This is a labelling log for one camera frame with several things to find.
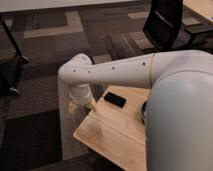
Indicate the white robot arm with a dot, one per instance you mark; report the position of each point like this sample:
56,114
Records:
179,109

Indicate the black office chair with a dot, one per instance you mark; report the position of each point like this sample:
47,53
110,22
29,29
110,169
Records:
165,30

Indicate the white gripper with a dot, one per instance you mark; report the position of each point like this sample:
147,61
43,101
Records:
82,95

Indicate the wooden desk corner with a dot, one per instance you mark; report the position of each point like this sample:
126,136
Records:
203,8

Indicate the dark blue patterned bowl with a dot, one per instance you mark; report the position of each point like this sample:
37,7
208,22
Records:
143,115

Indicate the black rectangular device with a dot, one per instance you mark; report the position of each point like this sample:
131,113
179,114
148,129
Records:
115,99

